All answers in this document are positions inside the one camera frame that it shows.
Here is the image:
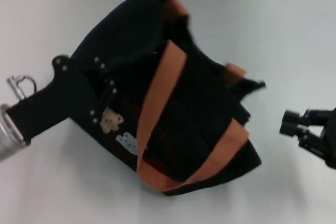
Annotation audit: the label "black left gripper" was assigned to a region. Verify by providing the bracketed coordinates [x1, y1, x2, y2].
[5, 54, 129, 146]

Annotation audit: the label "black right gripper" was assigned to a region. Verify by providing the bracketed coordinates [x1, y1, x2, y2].
[279, 107, 336, 170]

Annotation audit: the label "black food bag orange handles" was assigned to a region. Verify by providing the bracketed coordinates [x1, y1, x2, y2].
[69, 0, 266, 197]

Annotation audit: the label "left gripper grey cable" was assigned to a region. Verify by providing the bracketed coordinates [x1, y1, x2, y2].
[6, 75, 38, 99]

